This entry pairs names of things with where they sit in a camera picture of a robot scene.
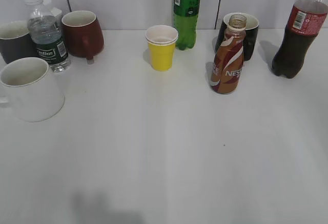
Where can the brown Nescafe coffee bottle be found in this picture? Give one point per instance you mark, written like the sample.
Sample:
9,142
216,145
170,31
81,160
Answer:
228,62

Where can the white ceramic mug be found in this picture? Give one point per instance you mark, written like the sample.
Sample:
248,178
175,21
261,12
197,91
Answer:
31,90

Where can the black ceramic mug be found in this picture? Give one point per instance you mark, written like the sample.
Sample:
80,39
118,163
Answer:
251,30

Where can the dark red ceramic mug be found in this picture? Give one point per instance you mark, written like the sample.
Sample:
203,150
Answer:
82,34

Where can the green soda bottle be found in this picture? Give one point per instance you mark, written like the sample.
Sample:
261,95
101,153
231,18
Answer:
185,16

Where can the clear water bottle green label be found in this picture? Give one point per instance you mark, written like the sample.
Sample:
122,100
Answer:
46,34

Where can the dark grey ceramic mug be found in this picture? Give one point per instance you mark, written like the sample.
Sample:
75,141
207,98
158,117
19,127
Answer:
16,42

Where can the cola bottle red label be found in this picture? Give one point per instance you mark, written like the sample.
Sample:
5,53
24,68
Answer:
304,24

